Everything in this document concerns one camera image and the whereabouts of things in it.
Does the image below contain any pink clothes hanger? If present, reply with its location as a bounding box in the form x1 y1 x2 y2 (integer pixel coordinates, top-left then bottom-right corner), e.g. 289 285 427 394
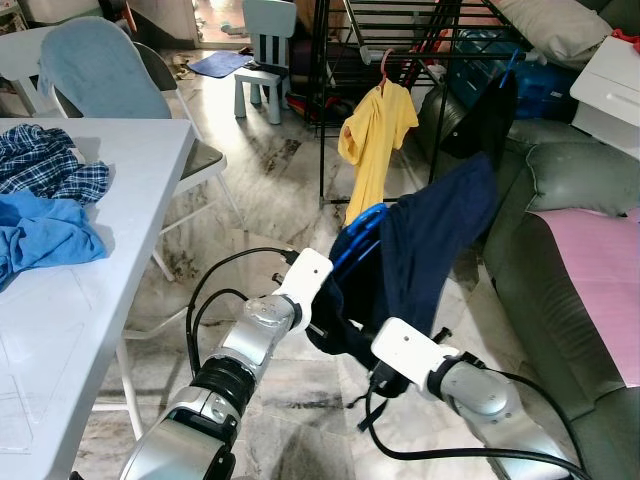
376 47 398 98

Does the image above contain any bright blue shirt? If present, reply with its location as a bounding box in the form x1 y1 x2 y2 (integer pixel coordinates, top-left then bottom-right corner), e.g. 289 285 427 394
0 192 109 293

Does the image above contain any beige pillow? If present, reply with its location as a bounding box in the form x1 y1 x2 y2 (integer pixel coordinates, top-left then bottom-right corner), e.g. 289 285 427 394
495 0 614 67

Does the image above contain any white cabinet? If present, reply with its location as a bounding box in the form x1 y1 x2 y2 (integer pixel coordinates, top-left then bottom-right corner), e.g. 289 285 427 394
569 35 640 158

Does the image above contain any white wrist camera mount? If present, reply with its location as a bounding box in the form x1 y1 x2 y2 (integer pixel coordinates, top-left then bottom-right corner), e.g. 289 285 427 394
271 247 335 333
371 317 453 397

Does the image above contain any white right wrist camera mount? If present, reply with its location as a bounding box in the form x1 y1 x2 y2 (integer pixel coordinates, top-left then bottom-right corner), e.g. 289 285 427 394
371 317 453 397

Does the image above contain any grey folding chair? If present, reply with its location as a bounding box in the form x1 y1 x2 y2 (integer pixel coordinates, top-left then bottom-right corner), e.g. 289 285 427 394
38 40 246 281

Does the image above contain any red cloth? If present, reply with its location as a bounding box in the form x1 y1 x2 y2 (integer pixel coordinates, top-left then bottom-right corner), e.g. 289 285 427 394
608 27 640 53

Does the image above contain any blue clothes hanger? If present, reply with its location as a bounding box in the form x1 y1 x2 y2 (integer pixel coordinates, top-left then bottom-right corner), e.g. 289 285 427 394
503 48 528 89
328 202 393 273

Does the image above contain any yellow shirt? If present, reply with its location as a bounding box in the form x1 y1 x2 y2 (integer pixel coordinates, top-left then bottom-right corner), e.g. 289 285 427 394
337 82 420 227

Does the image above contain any grey green sofa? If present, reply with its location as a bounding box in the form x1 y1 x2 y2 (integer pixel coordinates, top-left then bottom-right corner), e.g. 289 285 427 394
413 80 640 480

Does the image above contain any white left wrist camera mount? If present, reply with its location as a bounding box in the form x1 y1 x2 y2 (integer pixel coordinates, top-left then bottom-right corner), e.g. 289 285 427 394
271 247 335 333

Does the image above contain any pink sofa mat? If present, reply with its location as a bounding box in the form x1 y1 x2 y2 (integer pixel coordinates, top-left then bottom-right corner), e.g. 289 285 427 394
538 205 640 388

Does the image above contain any blue floor mat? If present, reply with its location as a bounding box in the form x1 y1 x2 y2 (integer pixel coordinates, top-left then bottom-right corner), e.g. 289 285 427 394
187 50 257 80

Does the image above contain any blue plastic storage box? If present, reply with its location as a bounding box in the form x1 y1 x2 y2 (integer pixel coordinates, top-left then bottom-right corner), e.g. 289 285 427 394
447 30 583 123

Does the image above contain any black metal drying rack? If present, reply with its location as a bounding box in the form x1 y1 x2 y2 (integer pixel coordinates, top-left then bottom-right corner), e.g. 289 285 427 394
308 0 536 206

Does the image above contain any blue grey towel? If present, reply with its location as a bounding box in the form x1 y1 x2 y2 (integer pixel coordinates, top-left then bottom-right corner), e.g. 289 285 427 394
38 17 169 121

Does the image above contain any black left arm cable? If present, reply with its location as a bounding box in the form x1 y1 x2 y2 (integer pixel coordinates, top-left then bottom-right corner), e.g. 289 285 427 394
186 247 301 381
190 288 263 351

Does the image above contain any blue plaid shirt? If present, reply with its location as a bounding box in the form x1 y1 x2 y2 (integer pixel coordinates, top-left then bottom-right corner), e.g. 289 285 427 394
0 123 110 205

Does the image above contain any navy blue shirt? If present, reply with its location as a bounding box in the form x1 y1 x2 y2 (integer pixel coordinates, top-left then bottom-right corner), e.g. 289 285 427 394
303 152 500 363

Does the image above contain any white plastic child chair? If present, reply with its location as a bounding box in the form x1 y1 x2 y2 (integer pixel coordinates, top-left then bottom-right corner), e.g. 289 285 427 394
234 0 299 126

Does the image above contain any white folding table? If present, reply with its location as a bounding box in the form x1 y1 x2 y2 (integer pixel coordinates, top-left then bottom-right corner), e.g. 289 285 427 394
0 117 198 480

